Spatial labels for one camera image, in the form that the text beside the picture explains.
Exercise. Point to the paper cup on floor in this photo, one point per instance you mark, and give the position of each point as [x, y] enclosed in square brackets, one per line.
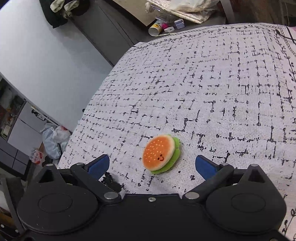
[156, 28]

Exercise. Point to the white plastic bags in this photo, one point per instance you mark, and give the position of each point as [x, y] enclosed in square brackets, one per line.
[55, 140]

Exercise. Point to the hamburger plush toy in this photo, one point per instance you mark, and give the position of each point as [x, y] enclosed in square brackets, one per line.
[161, 153]

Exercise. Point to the white black patterned bed cover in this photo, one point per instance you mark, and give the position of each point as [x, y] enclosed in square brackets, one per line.
[226, 92]

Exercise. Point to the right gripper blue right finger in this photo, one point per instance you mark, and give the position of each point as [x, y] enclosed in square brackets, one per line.
[205, 167]

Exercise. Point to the cream tote bag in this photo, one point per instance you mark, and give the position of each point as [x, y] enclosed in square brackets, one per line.
[194, 11]

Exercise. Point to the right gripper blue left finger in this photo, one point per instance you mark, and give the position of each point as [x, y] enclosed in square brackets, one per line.
[98, 167]

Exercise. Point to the dark grey door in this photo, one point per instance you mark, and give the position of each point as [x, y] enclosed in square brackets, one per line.
[111, 29]

